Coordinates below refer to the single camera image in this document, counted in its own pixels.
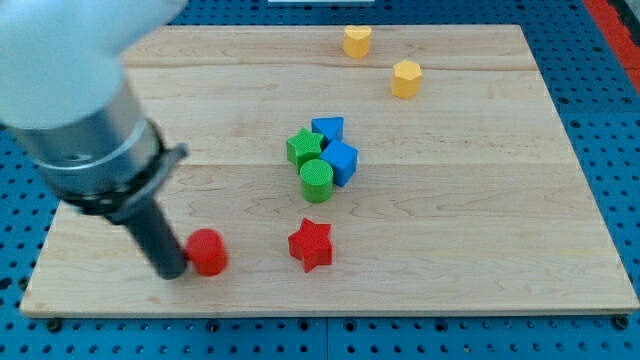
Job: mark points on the blue cube block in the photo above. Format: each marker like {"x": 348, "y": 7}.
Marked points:
{"x": 343, "y": 159}

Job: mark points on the light wooden board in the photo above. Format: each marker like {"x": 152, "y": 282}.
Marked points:
{"x": 467, "y": 199}

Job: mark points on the blue triangle block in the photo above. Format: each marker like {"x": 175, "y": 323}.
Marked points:
{"x": 332, "y": 128}

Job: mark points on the yellow heart block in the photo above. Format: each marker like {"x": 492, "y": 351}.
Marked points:
{"x": 357, "y": 41}

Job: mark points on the green star block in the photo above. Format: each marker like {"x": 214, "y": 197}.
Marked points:
{"x": 304, "y": 146}

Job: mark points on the green cylinder block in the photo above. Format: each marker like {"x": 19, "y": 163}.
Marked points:
{"x": 316, "y": 180}

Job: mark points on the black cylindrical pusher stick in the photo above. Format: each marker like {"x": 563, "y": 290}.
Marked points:
{"x": 155, "y": 237}

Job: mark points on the red star block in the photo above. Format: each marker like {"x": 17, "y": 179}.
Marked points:
{"x": 311, "y": 244}

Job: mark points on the yellow hexagon block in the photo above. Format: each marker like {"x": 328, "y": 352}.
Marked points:
{"x": 406, "y": 79}

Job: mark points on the red cylinder block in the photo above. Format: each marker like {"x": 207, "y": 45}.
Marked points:
{"x": 206, "y": 250}

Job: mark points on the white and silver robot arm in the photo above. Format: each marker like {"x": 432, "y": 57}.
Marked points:
{"x": 66, "y": 98}

